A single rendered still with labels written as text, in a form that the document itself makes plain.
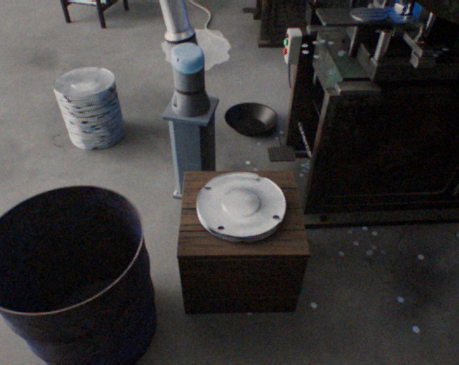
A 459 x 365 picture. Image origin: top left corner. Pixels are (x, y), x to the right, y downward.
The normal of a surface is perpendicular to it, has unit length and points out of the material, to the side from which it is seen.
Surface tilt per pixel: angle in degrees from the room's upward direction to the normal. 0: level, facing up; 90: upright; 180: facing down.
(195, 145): 90
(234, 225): 0
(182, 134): 90
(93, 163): 0
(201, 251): 0
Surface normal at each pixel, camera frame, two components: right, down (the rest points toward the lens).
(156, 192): 0.02, -0.71
